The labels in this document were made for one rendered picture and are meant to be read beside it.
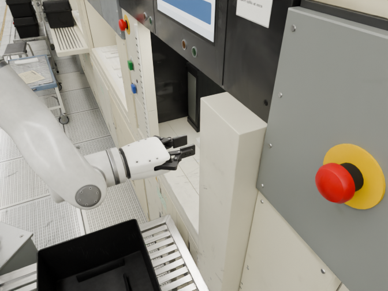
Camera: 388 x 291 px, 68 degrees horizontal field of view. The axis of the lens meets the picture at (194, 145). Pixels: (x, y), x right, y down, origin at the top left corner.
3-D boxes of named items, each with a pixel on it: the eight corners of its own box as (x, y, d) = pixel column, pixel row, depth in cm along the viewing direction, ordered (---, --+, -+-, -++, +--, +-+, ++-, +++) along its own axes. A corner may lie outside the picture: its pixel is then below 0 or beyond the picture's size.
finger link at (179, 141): (159, 145, 75) (182, 138, 77) (163, 152, 73) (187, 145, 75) (158, 135, 73) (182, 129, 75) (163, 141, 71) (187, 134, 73)
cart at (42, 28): (21, 53, 470) (10, 22, 441) (56, 48, 488) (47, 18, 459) (21, 74, 402) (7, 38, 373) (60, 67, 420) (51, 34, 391)
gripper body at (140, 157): (116, 164, 72) (158, 152, 76) (127, 190, 65) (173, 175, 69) (111, 140, 68) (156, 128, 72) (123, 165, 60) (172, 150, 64)
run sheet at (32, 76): (9, 76, 284) (8, 75, 283) (33, 69, 297) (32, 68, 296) (22, 86, 267) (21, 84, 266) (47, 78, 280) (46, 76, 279)
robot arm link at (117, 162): (109, 168, 71) (120, 165, 72) (118, 192, 65) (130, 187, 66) (103, 142, 66) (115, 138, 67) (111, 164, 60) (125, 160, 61)
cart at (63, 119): (18, 96, 348) (2, 58, 319) (62, 88, 367) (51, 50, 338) (21, 137, 279) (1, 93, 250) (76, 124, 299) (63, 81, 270)
